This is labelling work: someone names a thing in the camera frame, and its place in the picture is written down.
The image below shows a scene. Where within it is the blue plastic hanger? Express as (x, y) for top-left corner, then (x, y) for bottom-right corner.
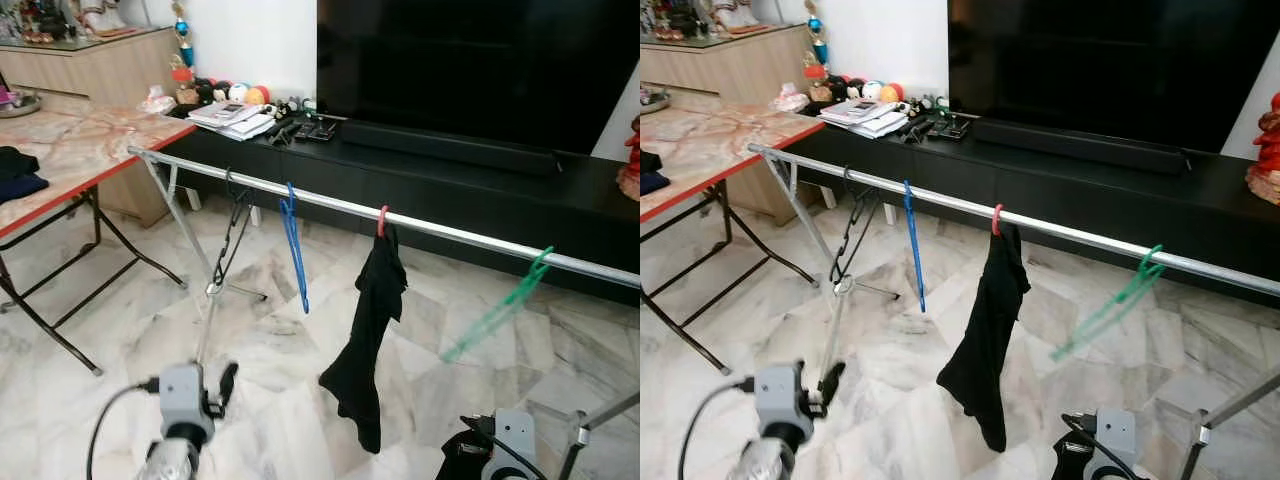
(902, 179), (929, 315)
(279, 181), (312, 316)

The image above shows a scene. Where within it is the green plastic hanger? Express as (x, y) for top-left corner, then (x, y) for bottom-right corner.
(439, 245), (555, 365)
(1049, 244), (1167, 364)

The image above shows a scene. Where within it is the black hanger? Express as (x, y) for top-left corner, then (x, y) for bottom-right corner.
(208, 168), (258, 293)
(828, 165), (883, 289)

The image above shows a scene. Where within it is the black garment white print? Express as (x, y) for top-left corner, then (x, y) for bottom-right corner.
(936, 221), (1032, 454)
(318, 221), (410, 455)

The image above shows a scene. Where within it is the silver metal clothes rack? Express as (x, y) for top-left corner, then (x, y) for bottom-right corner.
(747, 142), (1280, 480)
(127, 146), (641, 480)

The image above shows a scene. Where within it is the black TV console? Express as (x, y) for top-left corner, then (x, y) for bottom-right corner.
(158, 112), (641, 307)
(788, 108), (1280, 301)

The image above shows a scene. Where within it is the marble table red edge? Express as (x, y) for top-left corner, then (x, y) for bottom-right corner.
(640, 104), (827, 377)
(0, 107), (198, 377)

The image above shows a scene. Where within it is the white booklets stack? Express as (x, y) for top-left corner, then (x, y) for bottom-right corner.
(818, 97), (911, 139)
(187, 100), (278, 142)

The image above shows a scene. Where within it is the black soundbar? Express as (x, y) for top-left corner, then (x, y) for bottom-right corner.
(339, 119), (564, 180)
(971, 116), (1188, 177)

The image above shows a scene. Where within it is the red figurine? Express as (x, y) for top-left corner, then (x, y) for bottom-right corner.
(617, 115), (641, 201)
(1245, 90), (1280, 207)

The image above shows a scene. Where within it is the wooden cabinet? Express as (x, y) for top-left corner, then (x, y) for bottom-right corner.
(640, 22), (816, 221)
(0, 25), (188, 227)

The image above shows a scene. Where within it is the blue gold trophy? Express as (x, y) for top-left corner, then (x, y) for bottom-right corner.
(803, 0), (831, 69)
(169, 0), (197, 71)

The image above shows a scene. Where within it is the black television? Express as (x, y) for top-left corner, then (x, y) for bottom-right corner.
(316, 0), (641, 157)
(947, 0), (1280, 154)

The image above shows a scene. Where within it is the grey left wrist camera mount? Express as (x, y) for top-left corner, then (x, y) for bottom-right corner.
(752, 362), (811, 429)
(158, 363), (217, 429)

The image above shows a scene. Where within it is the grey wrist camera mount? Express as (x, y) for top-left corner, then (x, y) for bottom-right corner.
(158, 363), (217, 429)
(752, 362), (811, 429)
(1089, 407), (1140, 480)
(489, 408), (539, 480)

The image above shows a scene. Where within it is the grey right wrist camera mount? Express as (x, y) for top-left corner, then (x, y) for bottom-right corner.
(1089, 407), (1140, 480)
(489, 408), (539, 480)

